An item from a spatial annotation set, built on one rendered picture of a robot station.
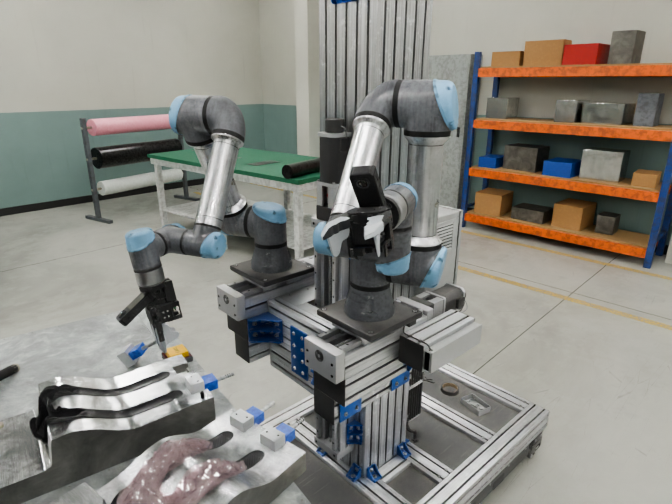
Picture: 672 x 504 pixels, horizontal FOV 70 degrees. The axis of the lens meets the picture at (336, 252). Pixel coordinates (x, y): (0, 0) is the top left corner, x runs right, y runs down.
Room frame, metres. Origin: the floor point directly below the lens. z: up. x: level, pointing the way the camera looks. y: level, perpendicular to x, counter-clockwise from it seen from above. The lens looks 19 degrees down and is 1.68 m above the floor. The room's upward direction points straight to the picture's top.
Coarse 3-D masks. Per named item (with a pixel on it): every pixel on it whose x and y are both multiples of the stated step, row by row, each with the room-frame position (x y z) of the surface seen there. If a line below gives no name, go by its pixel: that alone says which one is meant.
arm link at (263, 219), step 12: (264, 204) 1.67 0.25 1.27; (276, 204) 1.69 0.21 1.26; (252, 216) 1.63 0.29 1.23; (264, 216) 1.60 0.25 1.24; (276, 216) 1.61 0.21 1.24; (252, 228) 1.62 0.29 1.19; (264, 228) 1.60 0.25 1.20; (276, 228) 1.61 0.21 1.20; (264, 240) 1.60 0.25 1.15; (276, 240) 1.61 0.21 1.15
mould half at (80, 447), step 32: (96, 384) 1.12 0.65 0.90; (160, 384) 1.14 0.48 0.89; (32, 416) 1.04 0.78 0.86; (160, 416) 1.01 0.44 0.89; (192, 416) 1.04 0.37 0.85; (0, 448) 0.92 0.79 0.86; (32, 448) 0.92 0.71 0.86; (64, 448) 0.88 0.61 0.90; (96, 448) 0.91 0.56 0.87; (128, 448) 0.95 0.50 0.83; (0, 480) 0.82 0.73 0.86; (32, 480) 0.84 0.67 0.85; (64, 480) 0.87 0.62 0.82
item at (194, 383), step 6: (186, 378) 1.12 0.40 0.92; (192, 378) 1.12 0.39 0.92; (198, 378) 1.12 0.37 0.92; (204, 378) 1.14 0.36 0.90; (210, 378) 1.14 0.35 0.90; (216, 378) 1.14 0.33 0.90; (222, 378) 1.16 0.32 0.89; (186, 384) 1.12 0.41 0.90; (192, 384) 1.10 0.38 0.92; (198, 384) 1.10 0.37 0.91; (204, 384) 1.12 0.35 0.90; (210, 384) 1.12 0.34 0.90; (216, 384) 1.13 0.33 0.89; (192, 390) 1.09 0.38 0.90; (198, 390) 1.10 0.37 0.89; (210, 390) 1.12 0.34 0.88
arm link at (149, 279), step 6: (156, 270) 1.23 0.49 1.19; (162, 270) 1.25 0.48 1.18; (138, 276) 1.21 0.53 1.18; (144, 276) 1.21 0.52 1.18; (150, 276) 1.21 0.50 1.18; (156, 276) 1.22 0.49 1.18; (162, 276) 1.24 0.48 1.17; (138, 282) 1.21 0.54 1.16; (144, 282) 1.21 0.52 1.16; (150, 282) 1.21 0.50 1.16; (156, 282) 1.22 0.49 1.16
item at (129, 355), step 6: (150, 342) 1.36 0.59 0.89; (156, 342) 1.37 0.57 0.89; (126, 348) 1.37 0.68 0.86; (132, 348) 1.38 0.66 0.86; (138, 348) 1.35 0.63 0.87; (144, 348) 1.36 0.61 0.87; (120, 354) 1.35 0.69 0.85; (126, 354) 1.35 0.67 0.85; (132, 354) 1.35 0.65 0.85; (138, 354) 1.35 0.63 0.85; (120, 360) 1.35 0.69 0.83; (126, 360) 1.35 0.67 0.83; (132, 360) 1.35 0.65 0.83; (126, 366) 1.35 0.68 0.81
